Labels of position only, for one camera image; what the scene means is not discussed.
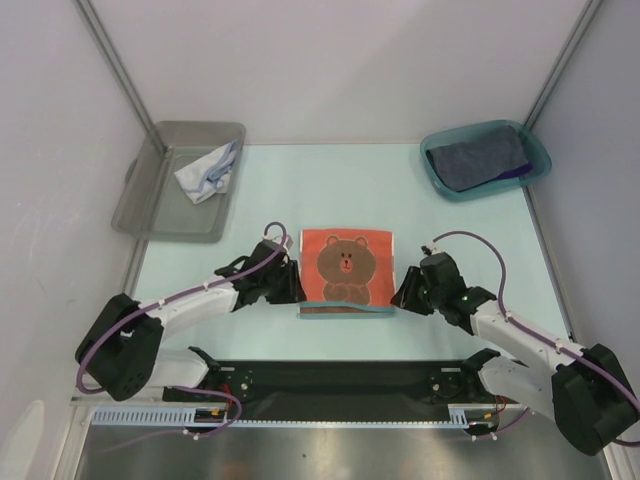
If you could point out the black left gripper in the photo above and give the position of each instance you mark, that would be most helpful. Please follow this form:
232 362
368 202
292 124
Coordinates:
293 292

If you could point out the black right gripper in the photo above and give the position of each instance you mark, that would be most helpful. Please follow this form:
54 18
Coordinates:
417 289

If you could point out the orange towel with teal trim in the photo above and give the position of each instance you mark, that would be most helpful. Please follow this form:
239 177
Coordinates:
347 273

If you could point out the dark blue-grey towel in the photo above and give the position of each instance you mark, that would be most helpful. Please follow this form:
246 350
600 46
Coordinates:
465 165

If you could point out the purple microfiber towel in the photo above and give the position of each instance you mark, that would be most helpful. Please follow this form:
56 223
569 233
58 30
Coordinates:
515 173

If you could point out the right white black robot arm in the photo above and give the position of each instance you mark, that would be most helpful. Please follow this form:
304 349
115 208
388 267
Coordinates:
584 391

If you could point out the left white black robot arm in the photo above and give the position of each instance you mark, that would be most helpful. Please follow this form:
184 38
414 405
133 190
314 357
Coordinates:
122 352

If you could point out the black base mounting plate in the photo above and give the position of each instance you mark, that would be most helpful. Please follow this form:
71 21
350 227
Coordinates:
435 381

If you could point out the grey plastic bin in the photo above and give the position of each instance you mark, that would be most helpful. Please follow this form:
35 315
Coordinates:
154 207

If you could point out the light blue towel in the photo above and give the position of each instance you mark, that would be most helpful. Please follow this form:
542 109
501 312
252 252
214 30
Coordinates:
208 175

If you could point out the teal transparent plastic tray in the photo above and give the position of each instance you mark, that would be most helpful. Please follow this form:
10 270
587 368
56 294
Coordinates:
535 152

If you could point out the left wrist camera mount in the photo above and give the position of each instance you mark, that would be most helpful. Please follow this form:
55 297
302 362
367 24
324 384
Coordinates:
286 242

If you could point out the right aluminium corner post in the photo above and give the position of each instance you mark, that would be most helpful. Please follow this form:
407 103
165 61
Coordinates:
570 47

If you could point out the aluminium corner post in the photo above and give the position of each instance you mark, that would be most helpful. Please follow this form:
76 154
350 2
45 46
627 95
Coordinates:
570 47
110 54

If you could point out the left aluminium corner post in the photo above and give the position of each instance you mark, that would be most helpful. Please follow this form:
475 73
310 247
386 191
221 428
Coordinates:
110 54

